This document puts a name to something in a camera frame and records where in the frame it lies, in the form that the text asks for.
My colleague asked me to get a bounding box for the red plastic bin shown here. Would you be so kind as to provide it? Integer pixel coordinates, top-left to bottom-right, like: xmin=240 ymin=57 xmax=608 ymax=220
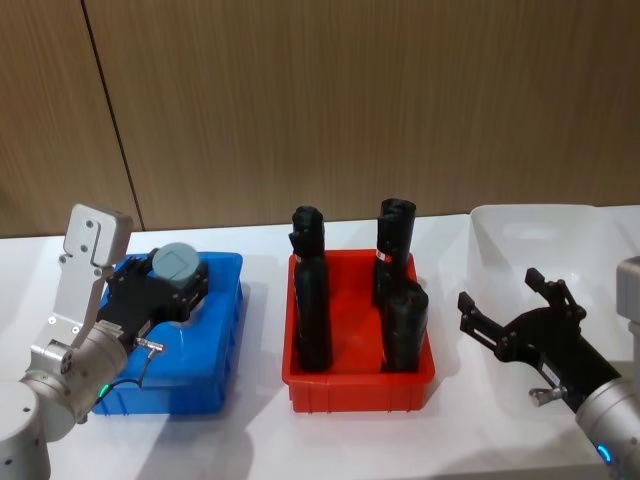
xmin=280 ymin=248 xmax=438 ymax=414

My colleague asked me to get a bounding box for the grey round cylinder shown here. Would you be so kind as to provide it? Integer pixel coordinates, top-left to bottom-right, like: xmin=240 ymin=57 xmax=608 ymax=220
xmin=150 ymin=241 xmax=202 ymax=292

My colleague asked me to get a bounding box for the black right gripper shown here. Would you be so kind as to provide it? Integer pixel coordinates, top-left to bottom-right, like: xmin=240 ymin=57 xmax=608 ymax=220
xmin=457 ymin=266 xmax=624 ymax=410

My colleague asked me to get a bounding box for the tall black wrapped bottle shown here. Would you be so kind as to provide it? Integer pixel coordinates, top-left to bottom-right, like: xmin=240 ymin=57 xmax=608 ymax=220
xmin=371 ymin=197 xmax=418 ymax=309
xmin=289 ymin=204 xmax=335 ymax=374

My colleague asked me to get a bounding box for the short black wrapped bottle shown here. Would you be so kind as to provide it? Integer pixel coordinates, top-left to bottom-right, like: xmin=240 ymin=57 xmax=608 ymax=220
xmin=381 ymin=285 xmax=431 ymax=374

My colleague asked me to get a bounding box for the blue plastic bin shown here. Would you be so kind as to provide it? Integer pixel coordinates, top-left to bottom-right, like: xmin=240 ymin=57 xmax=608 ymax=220
xmin=91 ymin=250 xmax=246 ymax=417

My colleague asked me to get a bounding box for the thin black left gripper cable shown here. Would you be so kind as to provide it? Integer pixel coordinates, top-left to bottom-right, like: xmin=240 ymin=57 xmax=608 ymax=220
xmin=98 ymin=336 xmax=167 ymax=402

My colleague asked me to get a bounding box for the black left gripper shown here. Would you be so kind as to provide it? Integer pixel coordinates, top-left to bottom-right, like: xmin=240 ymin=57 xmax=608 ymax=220
xmin=96 ymin=254 xmax=212 ymax=352

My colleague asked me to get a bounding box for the white plastic bin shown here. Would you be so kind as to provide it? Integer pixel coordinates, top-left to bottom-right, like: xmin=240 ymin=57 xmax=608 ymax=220
xmin=456 ymin=203 xmax=640 ymax=401

